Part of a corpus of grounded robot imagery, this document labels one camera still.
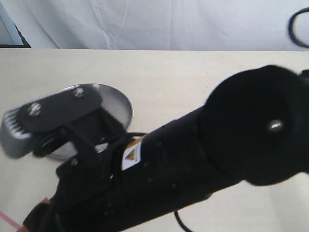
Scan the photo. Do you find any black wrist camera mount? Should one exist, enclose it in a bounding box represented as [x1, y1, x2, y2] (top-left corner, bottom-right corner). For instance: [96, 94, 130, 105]
[0, 86, 126, 166]

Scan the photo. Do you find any white backdrop curtain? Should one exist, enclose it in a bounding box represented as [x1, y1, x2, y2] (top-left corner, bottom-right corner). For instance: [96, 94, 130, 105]
[1, 0, 309, 51]

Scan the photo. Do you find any round stainless steel plate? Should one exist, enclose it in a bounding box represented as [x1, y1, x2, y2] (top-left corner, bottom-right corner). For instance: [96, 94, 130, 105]
[49, 83, 133, 160]

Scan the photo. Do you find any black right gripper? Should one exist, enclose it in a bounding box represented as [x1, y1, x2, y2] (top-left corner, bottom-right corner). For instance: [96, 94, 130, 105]
[21, 145, 150, 232]

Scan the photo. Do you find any dark frame behind table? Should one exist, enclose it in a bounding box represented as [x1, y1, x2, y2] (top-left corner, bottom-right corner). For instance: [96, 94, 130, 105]
[0, 3, 31, 48]

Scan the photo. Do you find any thin pink stick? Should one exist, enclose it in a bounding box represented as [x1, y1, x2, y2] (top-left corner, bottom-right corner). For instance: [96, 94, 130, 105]
[0, 211, 20, 230]

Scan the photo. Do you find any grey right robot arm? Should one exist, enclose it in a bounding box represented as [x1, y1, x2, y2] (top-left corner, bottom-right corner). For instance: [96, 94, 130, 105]
[21, 65, 309, 232]

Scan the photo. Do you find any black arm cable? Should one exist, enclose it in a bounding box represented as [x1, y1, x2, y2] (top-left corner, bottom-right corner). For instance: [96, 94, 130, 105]
[286, 7, 309, 48]

